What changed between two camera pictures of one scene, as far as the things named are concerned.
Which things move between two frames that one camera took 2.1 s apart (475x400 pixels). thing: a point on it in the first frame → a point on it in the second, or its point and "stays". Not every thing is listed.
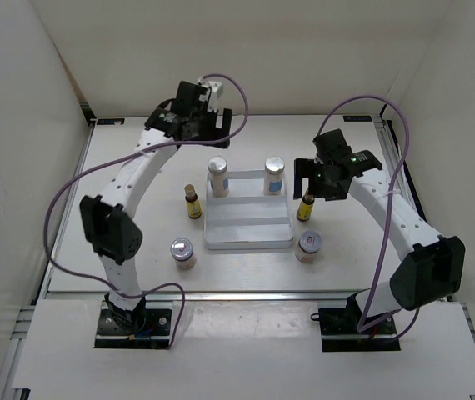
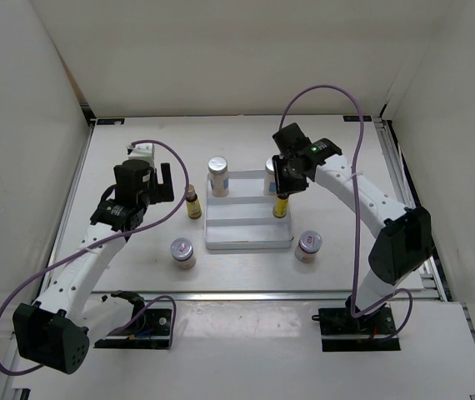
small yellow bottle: x=193 y=207 stays
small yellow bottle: x=306 y=206 → x=281 y=206
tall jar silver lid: x=218 y=176 stays
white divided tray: x=247 y=217 stays
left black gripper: x=219 y=126 → x=159 y=193
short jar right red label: x=308 y=245 stays
